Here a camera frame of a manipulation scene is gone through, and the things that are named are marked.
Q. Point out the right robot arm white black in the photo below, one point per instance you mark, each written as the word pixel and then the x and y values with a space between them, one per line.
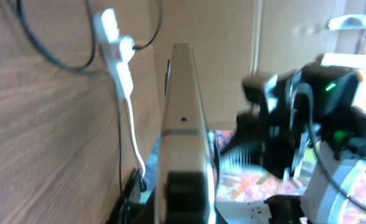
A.
pixel 311 107

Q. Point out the white USB charger adapter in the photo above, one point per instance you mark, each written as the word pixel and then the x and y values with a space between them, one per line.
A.
pixel 125 48

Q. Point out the cardboard box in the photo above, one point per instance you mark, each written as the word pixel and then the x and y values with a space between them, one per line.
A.
pixel 232 39

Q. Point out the white power strip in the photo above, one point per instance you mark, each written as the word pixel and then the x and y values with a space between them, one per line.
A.
pixel 107 33

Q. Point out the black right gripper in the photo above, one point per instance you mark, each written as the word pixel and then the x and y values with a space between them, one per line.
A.
pixel 266 139

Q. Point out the black Samsung Galaxy phone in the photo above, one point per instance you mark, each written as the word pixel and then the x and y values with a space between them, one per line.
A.
pixel 184 142

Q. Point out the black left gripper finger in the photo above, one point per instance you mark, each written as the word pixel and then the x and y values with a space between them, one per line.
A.
pixel 186 202

